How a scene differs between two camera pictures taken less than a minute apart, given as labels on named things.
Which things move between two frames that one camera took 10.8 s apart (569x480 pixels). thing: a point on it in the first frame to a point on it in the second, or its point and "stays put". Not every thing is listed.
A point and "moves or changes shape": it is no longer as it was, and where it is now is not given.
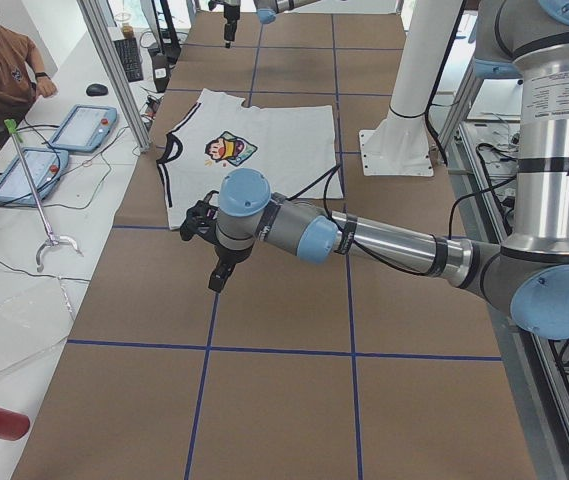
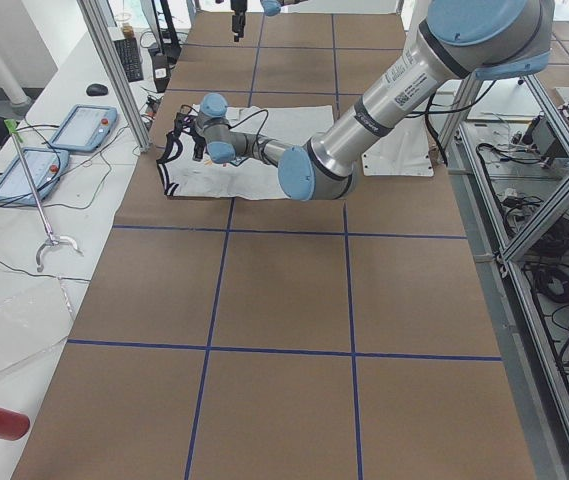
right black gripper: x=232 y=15 to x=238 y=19
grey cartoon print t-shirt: x=294 y=147 moves or changes shape
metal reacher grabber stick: x=52 y=240 stays put
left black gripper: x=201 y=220 to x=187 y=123
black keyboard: x=129 y=53 stays put
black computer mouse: x=96 y=89 stays put
